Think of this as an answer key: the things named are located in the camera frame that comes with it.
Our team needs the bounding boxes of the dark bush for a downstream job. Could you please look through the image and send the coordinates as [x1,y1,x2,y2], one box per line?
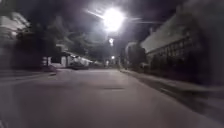
[124,41,148,70]

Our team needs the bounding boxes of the vehicle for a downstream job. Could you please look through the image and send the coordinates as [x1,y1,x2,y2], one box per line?
[68,61,90,71]

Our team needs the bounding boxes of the grey asphalt road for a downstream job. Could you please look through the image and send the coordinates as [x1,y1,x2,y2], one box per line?
[0,68,224,128]

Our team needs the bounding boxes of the bright street lamp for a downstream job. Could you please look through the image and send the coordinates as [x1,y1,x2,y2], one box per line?
[101,7,126,33]

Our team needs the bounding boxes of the pale concrete sidewalk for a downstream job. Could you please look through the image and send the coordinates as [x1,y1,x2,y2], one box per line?
[119,68,224,125]

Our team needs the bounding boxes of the long building with windows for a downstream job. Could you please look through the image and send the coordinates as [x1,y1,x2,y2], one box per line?
[139,5,224,85]

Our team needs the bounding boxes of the grey pavement strip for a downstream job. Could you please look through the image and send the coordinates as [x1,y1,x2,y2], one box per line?
[0,69,58,82]

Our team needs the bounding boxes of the pale building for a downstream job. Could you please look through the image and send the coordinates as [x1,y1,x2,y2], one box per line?
[0,11,44,72]

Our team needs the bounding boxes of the low white wall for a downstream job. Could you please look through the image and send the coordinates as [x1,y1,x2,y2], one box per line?
[57,49,95,70]

